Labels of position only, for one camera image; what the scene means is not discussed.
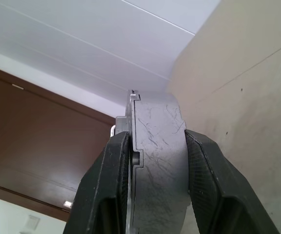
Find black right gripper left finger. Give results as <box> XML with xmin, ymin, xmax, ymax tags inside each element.
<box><xmin>63</xmin><ymin>130</ymin><xmax>134</xmax><ymax>234</ymax></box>

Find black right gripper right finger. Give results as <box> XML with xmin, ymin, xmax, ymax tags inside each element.
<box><xmin>184</xmin><ymin>128</ymin><xmax>281</xmax><ymax>234</ymax></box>

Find silver motor housing copper windings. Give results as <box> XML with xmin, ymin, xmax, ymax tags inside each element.
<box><xmin>132</xmin><ymin>92</ymin><xmax>190</xmax><ymax>234</ymax></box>

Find brown wooden door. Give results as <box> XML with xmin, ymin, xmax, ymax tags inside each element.
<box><xmin>0</xmin><ymin>65</ymin><xmax>117</xmax><ymax>222</ymax></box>

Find white wall switch plate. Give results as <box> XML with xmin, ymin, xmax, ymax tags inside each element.
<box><xmin>27</xmin><ymin>215</ymin><xmax>40</xmax><ymax>231</ymax></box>

